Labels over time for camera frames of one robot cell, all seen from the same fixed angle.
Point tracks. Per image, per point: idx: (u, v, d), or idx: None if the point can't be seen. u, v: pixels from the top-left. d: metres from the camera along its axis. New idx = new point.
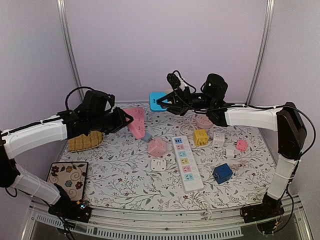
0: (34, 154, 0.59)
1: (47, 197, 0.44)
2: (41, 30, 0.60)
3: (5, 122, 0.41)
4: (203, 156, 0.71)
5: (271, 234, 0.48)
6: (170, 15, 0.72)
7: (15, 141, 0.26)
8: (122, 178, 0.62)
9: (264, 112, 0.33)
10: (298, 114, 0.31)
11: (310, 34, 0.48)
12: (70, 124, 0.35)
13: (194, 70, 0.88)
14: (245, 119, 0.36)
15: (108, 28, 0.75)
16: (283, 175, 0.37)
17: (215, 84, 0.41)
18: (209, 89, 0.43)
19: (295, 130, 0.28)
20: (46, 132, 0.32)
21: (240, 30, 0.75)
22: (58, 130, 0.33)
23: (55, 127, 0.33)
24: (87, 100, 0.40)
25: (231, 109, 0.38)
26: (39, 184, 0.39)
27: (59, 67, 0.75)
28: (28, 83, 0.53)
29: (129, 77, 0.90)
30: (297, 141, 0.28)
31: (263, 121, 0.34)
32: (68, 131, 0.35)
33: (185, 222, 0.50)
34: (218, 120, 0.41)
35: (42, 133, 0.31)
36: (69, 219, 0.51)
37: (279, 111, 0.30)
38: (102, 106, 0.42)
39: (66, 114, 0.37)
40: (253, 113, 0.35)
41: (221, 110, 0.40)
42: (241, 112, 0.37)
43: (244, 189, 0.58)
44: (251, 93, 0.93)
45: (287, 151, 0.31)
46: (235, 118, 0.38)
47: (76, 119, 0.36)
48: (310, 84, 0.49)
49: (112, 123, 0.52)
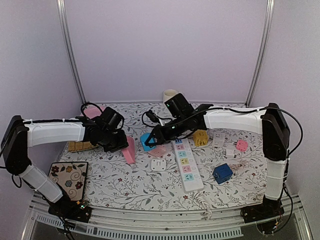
0: (42, 150, 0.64)
1: (49, 193, 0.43)
2: (41, 30, 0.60)
3: (4, 121, 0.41)
4: (203, 156, 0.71)
5: (271, 234, 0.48)
6: (170, 15, 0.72)
7: (38, 131, 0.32)
8: (122, 178, 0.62)
9: (248, 115, 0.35)
10: (279, 118, 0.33)
11: (310, 34, 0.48)
12: (88, 130, 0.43)
13: (194, 70, 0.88)
14: (224, 121, 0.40)
15: (109, 29, 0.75)
16: (276, 176, 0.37)
17: (170, 104, 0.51)
18: (171, 107, 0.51)
19: (279, 133, 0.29)
20: (67, 130, 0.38)
21: (240, 30, 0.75)
22: (77, 131, 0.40)
23: (75, 127, 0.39)
24: (105, 115, 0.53)
25: (211, 112, 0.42)
26: (45, 179, 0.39)
27: (59, 67, 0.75)
28: (28, 83, 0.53)
29: (130, 77, 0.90)
30: (283, 145, 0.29)
31: (244, 124, 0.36)
32: (85, 133, 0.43)
33: (184, 222, 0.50)
34: (197, 123, 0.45)
35: (63, 130, 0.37)
36: (69, 219, 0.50)
37: (263, 115, 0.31)
38: (115, 122, 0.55)
39: (83, 120, 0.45)
40: (235, 117, 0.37)
41: (200, 114, 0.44)
42: (219, 116, 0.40)
43: (244, 189, 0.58)
44: (251, 93, 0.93)
45: (272, 153, 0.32)
46: (214, 121, 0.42)
47: (93, 126, 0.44)
48: (310, 85, 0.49)
49: (117, 139, 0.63)
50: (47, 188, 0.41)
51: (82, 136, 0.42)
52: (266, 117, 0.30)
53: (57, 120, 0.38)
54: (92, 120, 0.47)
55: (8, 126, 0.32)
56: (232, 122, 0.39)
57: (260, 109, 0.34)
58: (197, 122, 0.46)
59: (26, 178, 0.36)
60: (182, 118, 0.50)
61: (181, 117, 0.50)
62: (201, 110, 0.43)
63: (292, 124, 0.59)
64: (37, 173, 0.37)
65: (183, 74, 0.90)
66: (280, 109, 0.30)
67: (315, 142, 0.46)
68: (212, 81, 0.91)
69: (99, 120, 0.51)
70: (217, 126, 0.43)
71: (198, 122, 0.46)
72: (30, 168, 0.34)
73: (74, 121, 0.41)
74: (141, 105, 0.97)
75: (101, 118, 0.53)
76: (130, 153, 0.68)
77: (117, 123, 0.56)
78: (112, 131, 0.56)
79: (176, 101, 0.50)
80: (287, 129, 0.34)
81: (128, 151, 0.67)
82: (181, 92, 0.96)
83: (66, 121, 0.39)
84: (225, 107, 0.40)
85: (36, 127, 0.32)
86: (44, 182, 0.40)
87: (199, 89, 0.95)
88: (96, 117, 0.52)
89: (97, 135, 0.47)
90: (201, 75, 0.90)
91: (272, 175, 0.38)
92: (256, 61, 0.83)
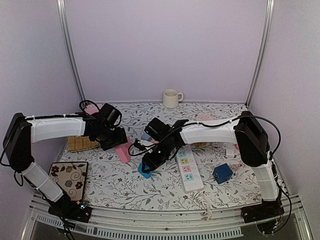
0: (43, 149, 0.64)
1: (49, 191, 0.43)
2: (41, 30, 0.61)
3: (5, 121, 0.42)
4: (203, 156, 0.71)
5: (271, 234, 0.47)
6: (170, 15, 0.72)
7: (40, 127, 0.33)
8: (122, 178, 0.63)
9: (223, 127, 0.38)
10: (252, 125, 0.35)
11: (311, 34, 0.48)
12: (88, 125, 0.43)
13: (194, 70, 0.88)
14: (200, 135, 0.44)
15: (108, 29, 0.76)
16: (266, 178, 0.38)
17: (148, 130, 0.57)
18: (150, 132, 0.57)
19: (255, 141, 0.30)
20: (68, 125, 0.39)
21: (240, 30, 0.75)
22: (78, 126, 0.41)
23: (75, 122, 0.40)
24: (104, 111, 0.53)
25: (186, 128, 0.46)
26: (46, 177, 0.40)
27: (59, 67, 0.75)
28: (28, 83, 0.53)
29: (130, 77, 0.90)
30: (260, 152, 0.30)
31: (222, 136, 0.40)
32: (85, 128, 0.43)
33: (184, 222, 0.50)
34: (175, 140, 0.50)
35: (64, 126, 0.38)
36: (69, 219, 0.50)
37: (236, 126, 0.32)
38: (114, 118, 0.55)
39: (83, 115, 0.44)
40: (209, 130, 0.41)
41: (176, 132, 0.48)
42: (194, 131, 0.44)
43: (244, 189, 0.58)
44: (251, 93, 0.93)
45: (252, 160, 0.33)
46: (189, 136, 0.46)
47: (92, 121, 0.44)
48: (310, 84, 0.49)
49: (114, 136, 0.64)
50: (50, 184, 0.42)
51: (83, 131, 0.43)
52: (239, 127, 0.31)
53: (58, 116, 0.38)
54: (91, 115, 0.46)
55: (10, 122, 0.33)
56: (208, 135, 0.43)
57: (232, 120, 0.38)
58: (175, 139, 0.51)
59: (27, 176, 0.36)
60: (161, 138, 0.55)
61: (160, 138, 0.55)
62: (177, 128, 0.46)
63: (292, 124, 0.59)
64: (38, 170, 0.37)
65: (183, 74, 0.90)
66: (253, 116, 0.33)
67: (315, 142, 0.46)
68: (212, 81, 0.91)
69: (98, 116, 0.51)
70: (194, 140, 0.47)
71: (176, 139, 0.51)
72: (33, 165, 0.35)
73: (74, 115, 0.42)
74: (141, 105, 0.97)
75: (100, 114, 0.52)
76: (124, 151, 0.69)
77: (115, 119, 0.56)
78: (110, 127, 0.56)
79: (153, 125, 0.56)
80: (264, 133, 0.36)
81: (121, 150, 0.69)
82: (181, 92, 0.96)
83: (67, 116, 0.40)
84: (198, 123, 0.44)
85: (38, 123, 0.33)
86: (45, 178, 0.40)
87: (200, 89, 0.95)
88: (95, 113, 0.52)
89: (96, 129, 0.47)
90: (201, 75, 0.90)
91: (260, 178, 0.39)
92: (256, 61, 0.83)
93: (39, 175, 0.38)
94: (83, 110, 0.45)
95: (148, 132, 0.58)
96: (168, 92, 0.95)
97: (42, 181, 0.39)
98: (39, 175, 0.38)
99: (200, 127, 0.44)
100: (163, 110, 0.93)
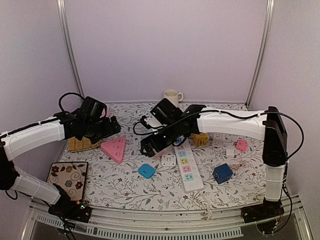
0: (41, 149, 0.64)
1: (47, 197, 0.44)
2: (41, 31, 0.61)
3: (6, 120, 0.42)
4: (203, 156, 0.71)
5: (271, 234, 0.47)
6: (170, 15, 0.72)
7: (14, 143, 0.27)
8: (122, 178, 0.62)
9: (250, 121, 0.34)
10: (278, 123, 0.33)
11: (310, 34, 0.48)
12: (67, 124, 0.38)
13: (195, 69, 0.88)
14: (219, 125, 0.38)
15: (109, 29, 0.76)
16: (276, 180, 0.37)
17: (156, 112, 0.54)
18: (158, 114, 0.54)
19: (281, 140, 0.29)
20: (45, 133, 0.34)
21: (240, 31, 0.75)
22: (56, 130, 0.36)
23: (53, 128, 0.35)
24: (85, 106, 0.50)
25: (205, 115, 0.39)
26: (37, 185, 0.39)
27: (59, 68, 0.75)
28: (27, 84, 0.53)
29: (130, 77, 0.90)
30: (284, 152, 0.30)
31: (246, 130, 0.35)
32: (66, 130, 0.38)
33: (184, 222, 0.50)
34: (189, 127, 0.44)
35: (41, 134, 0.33)
36: (69, 219, 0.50)
37: (266, 122, 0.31)
38: (97, 112, 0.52)
39: (62, 115, 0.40)
40: (233, 122, 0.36)
41: (192, 118, 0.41)
42: (216, 121, 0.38)
43: (244, 189, 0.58)
44: (251, 93, 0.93)
45: (275, 160, 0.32)
46: (208, 125, 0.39)
47: (73, 120, 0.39)
48: (310, 85, 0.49)
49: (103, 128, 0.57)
50: (41, 191, 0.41)
51: (63, 135, 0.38)
52: (269, 123, 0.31)
53: (32, 124, 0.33)
54: (71, 114, 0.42)
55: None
56: (228, 127, 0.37)
57: (261, 114, 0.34)
58: (189, 126, 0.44)
59: (18, 188, 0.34)
60: (171, 122, 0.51)
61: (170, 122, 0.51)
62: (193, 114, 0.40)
63: (292, 124, 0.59)
64: (26, 180, 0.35)
65: (183, 75, 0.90)
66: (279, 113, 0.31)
67: (315, 142, 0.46)
68: (211, 81, 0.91)
69: (79, 113, 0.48)
70: (209, 131, 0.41)
71: (190, 125, 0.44)
72: (18, 179, 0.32)
73: (50, 120, 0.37)
74: (141, 105, 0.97)
75: (81, 110, 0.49)
76: (118, 153, 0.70)
77: (99, 113, 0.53)
78: (96, 121, 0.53)
79: (162, 107, 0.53)
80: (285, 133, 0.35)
81: (114, 152, 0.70)
82: (181, 92, 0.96)
83: (42, 122, 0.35)
84: (220, 111, 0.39)
85: (11, 139, 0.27)
86: (37, 186, 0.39)
87: (200, 89, 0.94)
88: (75, 111, 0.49)
89: (81, 129, 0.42)
90: (201, 75, 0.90)
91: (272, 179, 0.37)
92: (256, 61, 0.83)
93: (27, 184, 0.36)
94: (62, 110, 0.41)
95: (155, 114, 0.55)
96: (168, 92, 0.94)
97: (33, 188, 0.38)
98: (28, 184, 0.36)
99: (222, 116, 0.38)
100: None
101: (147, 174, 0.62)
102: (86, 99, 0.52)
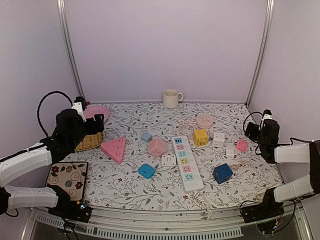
0: None
1: (46, 202, 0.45)
2: (41, 32, 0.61)
3: (5, 120, 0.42)
4: (203, 156, 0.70)
5: (271, 234, 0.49)
6: (170, 15, 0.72)
7: (3, 171, 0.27)
8: (122, 178, 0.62)
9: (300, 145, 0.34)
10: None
11: (310, 35, 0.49)
12: (54, 150, 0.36)
13: (194, 69, 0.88)
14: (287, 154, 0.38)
15: (109, 30, 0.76)
16: (296, 189, 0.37)
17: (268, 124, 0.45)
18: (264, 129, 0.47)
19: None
20: (33, 159, 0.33)
21: (240, 31, 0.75)
22: (43, 156, 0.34)
23: (40, 154, 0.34)
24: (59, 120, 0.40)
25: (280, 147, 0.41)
26: (31, 197, 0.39)
27: (59, 68, 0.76)
28: (27, 85, 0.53)
29: (129, 76, 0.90)
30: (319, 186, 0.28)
31: (300, 154, 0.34)
32: (53, 155, 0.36)
33: (184, 222, 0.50)
34: (268, 157, 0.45)
35: (30, 160, 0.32)
36: (69, 219, 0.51)
37: None
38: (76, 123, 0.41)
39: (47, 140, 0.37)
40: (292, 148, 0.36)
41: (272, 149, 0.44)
42: (284, 149, 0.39)
43: (244, 189, 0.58)
44: (251, 93, 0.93)
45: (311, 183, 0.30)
46: (281, 154, 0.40)
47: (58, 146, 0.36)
48: (310, 85, 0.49)
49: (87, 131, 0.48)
50: (38, 199, 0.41)
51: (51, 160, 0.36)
52: None
53: (20, 151, 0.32)
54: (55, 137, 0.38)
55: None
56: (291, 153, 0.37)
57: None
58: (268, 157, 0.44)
59: (15, 205, 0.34)
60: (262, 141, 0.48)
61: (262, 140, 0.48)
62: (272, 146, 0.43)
63: (292, 124, 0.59)
64: (20, 196, 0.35)
65: (183, 75, 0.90)
66: None
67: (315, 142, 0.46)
68: (211, 81, 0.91)
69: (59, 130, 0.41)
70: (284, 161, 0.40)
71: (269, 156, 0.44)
72: (10, 199, 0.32)
73: (38, 145, 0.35)
74: (141, 105, 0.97)
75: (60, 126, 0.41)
76: (117, 153, 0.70)
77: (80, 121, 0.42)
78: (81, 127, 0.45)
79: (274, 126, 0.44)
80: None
81: (114, 151, 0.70)
82: (181, 92, 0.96)
83: (30, 149, 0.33)
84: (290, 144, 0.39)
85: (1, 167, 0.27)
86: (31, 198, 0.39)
87: (200, 88, 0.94)
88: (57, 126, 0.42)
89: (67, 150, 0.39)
90: (201, 75, 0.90)
91: (299, 191, 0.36)
92: (256, 61, 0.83)
93: (22, 198, 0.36)
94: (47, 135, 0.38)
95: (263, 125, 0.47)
96: (168, 92, 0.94)
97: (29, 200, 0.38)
98: (22, 198, 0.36)
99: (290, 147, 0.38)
100: (163, 110, 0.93)
101: (147, 173, 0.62)
102: (59, 113, 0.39)
